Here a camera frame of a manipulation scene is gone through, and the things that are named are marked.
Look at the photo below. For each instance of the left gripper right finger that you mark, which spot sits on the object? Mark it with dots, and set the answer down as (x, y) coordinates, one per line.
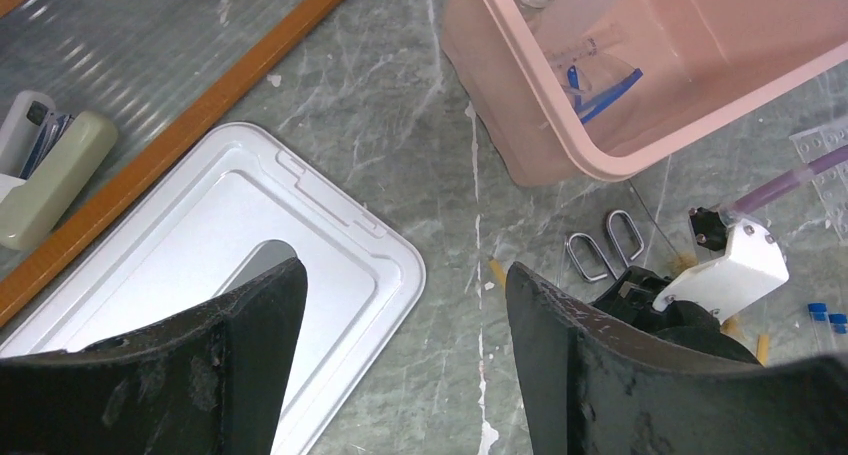
(593, 384)

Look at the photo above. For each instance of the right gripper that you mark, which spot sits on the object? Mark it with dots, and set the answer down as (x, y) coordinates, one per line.
(683, 323)

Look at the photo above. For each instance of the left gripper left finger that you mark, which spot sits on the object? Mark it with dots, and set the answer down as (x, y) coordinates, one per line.
(208, 380)

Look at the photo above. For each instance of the brown test tube brush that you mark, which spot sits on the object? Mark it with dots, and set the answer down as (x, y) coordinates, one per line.
(680, 261)

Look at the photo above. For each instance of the white red-capped squeeze bottle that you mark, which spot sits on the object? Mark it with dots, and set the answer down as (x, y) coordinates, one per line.
(567, 20)

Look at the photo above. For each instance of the metal crucible tongs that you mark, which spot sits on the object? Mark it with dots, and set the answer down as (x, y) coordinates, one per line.
(624, 258)

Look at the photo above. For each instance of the tan rubber tube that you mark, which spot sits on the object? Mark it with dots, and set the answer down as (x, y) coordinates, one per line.
(763, 341)

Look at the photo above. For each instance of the white tray lid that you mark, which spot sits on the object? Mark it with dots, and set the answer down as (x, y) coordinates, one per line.
(236, 205)

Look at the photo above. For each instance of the blue-capped test tube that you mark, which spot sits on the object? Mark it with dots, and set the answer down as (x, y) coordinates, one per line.
(819, 316)
(838, 324)

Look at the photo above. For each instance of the pink plastic bin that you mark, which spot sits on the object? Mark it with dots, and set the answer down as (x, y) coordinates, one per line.
(705, 63)

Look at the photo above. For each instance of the clear well plate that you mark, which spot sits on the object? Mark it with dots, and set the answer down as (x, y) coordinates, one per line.
(830, 184)

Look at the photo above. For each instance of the small white stapler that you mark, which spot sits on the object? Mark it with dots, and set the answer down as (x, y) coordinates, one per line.
(47, 157)

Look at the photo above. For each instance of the wooden shelf rack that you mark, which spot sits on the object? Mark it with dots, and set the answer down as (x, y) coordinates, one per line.
(102, 209)

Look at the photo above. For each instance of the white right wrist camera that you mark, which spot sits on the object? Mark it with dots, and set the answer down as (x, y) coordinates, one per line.
(738, 262)

